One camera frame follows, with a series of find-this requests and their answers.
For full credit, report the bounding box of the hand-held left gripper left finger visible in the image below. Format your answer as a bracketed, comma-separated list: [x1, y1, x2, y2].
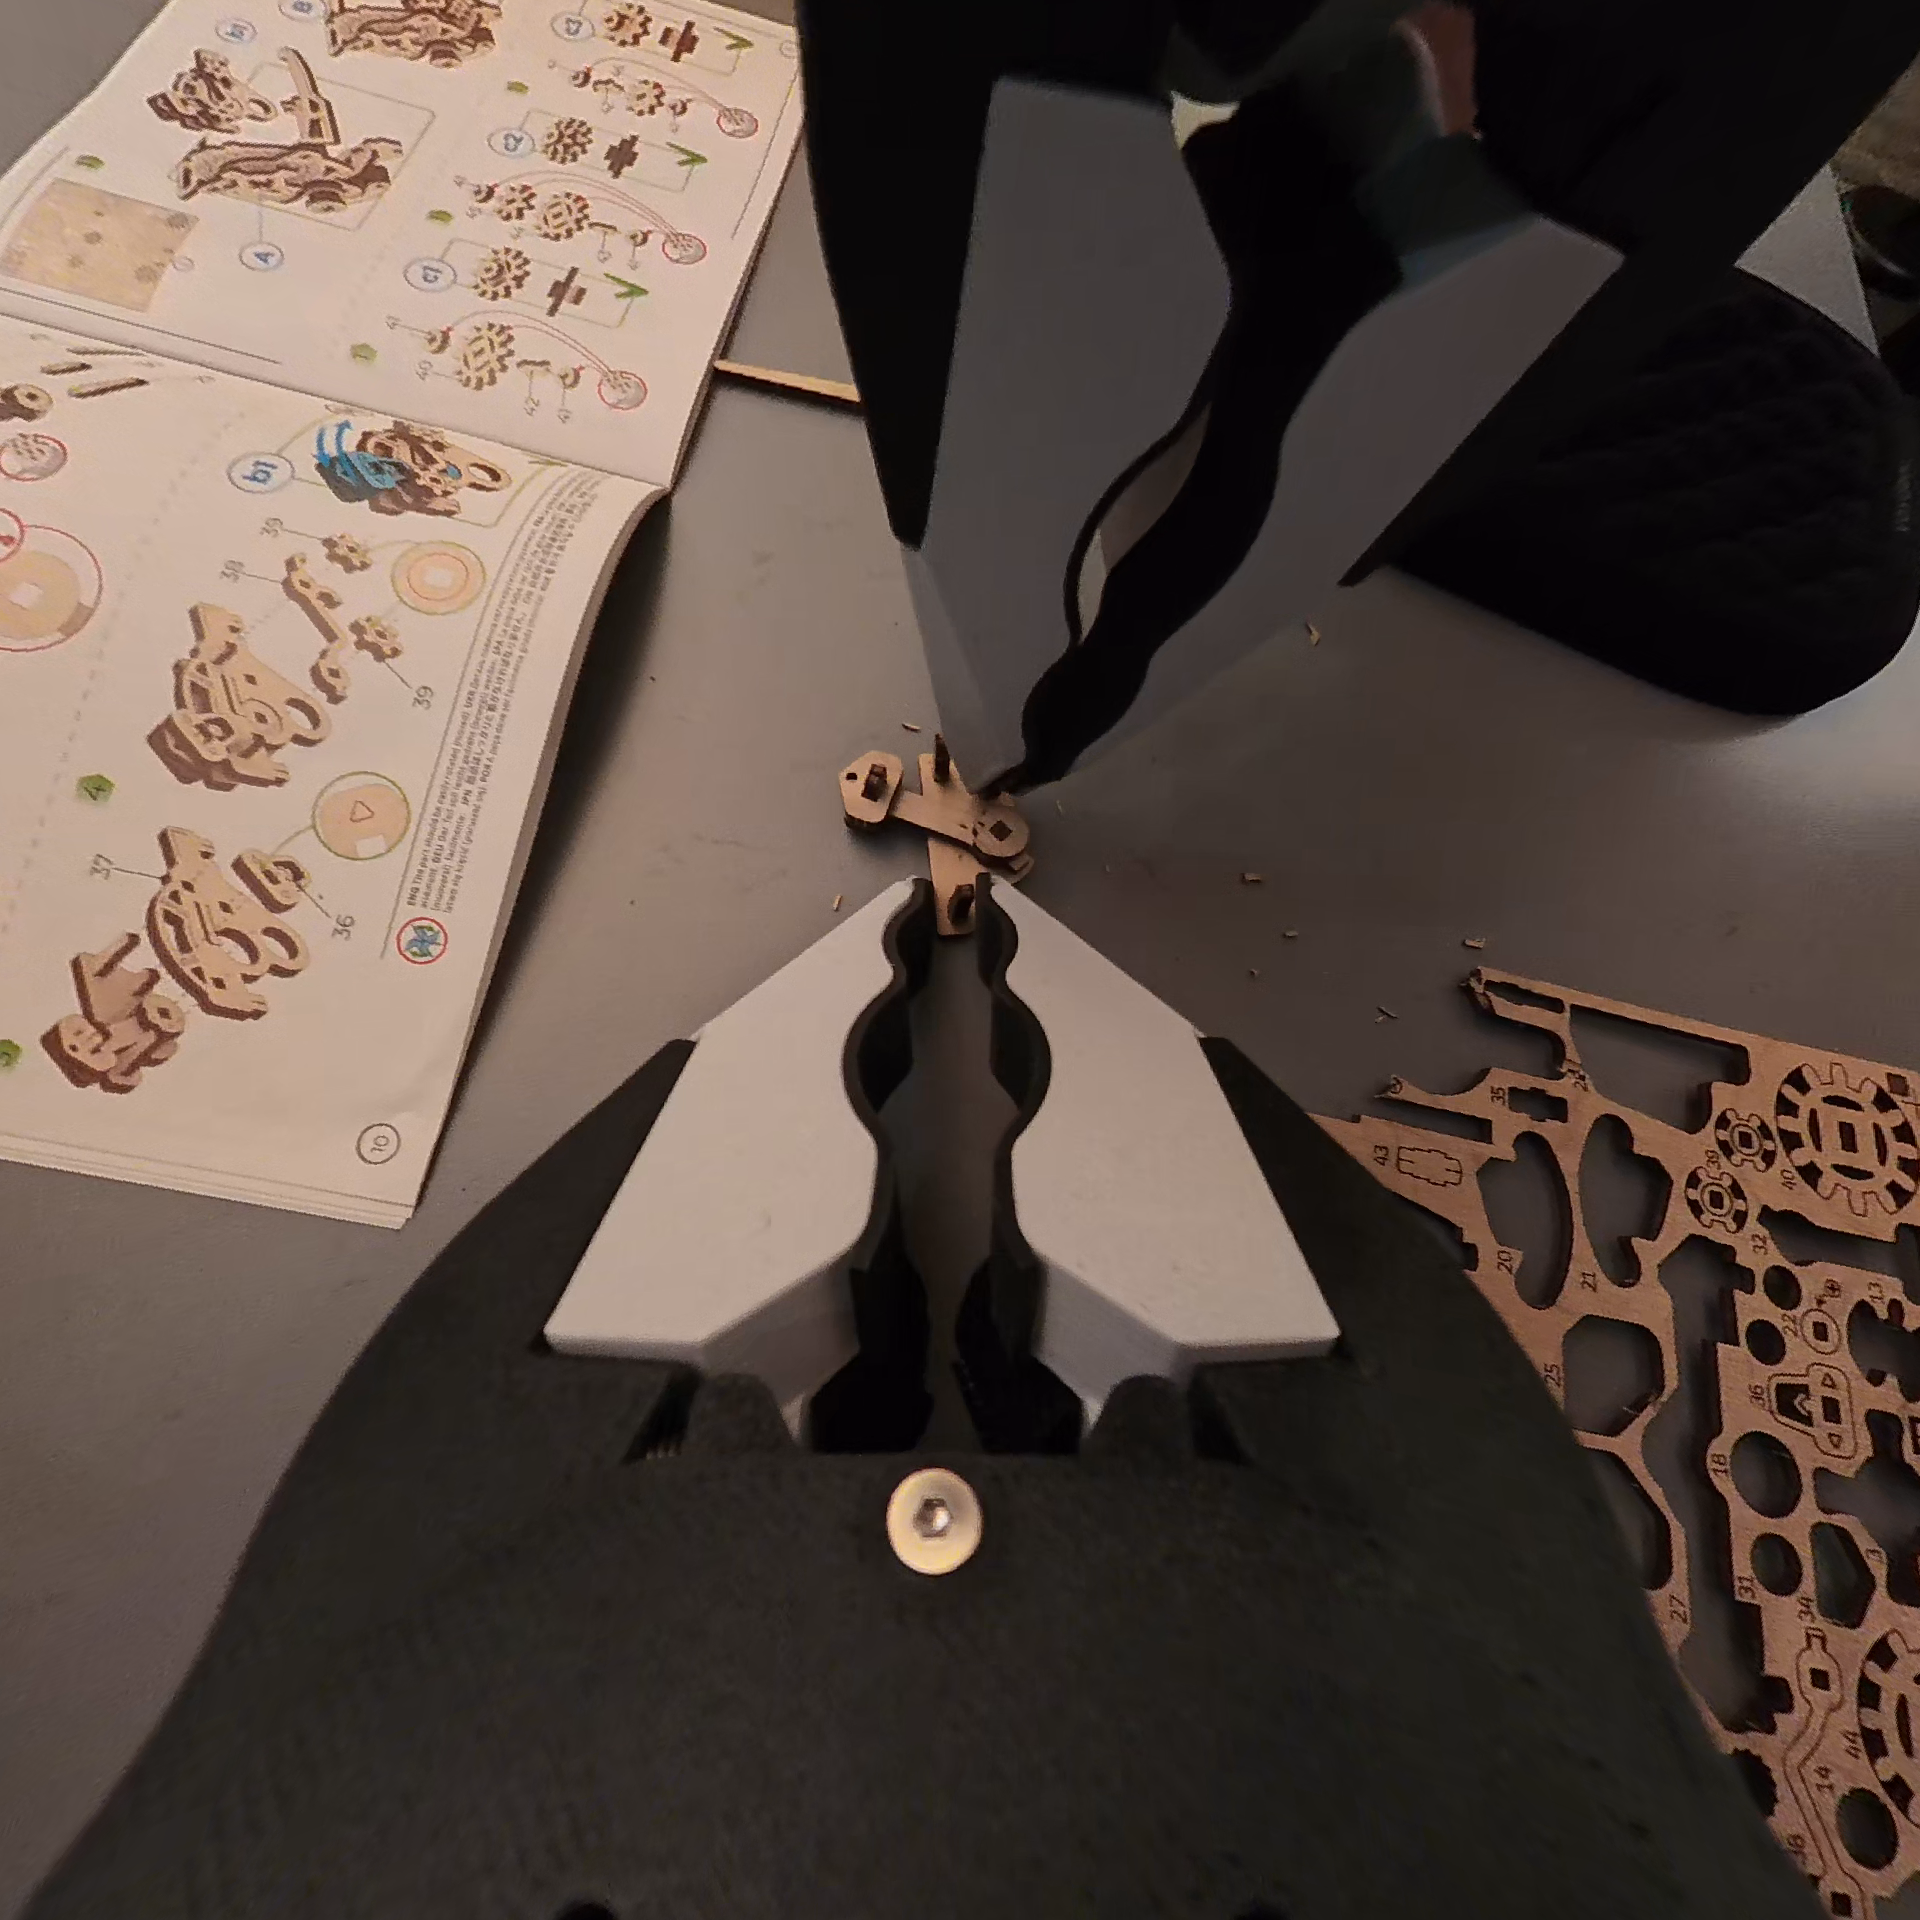
[544, 884, 925, 1451]

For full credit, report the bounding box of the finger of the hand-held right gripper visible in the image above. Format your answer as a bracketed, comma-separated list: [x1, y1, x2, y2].
[898, 75, 1247, 789]
[1016, 104, 1630, 789]

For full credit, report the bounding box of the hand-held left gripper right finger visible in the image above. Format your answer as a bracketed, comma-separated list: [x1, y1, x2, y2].
[980, 874, 1340, 1451]

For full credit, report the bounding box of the small wooden model assembly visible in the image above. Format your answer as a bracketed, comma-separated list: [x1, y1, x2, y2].
[830, 736, 1042, 941]

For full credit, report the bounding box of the wooden laser-cut parts sheet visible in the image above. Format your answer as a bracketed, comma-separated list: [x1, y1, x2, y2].
[1314, 969, 1920, 1920]

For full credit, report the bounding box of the open instruction booklet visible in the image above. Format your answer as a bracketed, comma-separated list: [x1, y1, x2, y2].
[0, 0, 801, 1232]

